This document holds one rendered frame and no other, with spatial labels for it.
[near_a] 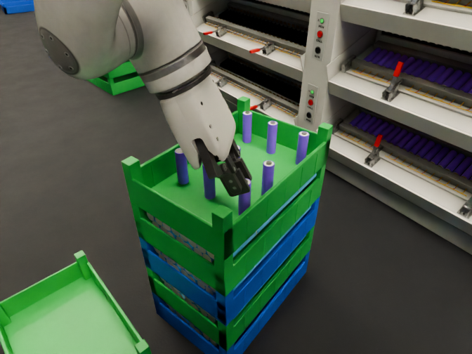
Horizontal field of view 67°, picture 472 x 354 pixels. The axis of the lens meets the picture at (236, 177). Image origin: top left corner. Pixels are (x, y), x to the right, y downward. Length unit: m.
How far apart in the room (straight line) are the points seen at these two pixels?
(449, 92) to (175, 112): 0.71
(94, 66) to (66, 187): 0.90
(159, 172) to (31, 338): 0.46
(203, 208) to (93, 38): 0.32
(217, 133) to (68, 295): 0.61
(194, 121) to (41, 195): 0.88
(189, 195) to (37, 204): 0.70
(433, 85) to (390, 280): 0.48
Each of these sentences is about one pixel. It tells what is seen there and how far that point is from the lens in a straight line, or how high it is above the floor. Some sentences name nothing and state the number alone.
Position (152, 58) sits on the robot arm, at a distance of 0.40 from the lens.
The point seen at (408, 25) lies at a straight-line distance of 0.93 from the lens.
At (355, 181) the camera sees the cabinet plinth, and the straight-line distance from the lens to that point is 1.18.
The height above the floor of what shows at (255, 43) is 0.33.
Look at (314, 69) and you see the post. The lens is 1.10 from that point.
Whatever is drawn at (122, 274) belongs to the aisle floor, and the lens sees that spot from 0.92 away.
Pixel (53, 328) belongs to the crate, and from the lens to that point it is 0.89.
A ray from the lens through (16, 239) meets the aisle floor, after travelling 1.12.
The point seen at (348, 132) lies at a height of 0.15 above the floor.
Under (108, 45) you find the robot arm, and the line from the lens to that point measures 0.35.
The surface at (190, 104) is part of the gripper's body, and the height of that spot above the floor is 0.53.
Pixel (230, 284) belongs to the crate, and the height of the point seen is 0.26.
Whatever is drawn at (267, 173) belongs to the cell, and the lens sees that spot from 0.55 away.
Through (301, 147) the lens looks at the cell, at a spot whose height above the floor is 0.36.
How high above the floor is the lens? 0.70
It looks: 37 degrees down
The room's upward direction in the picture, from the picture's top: straight up
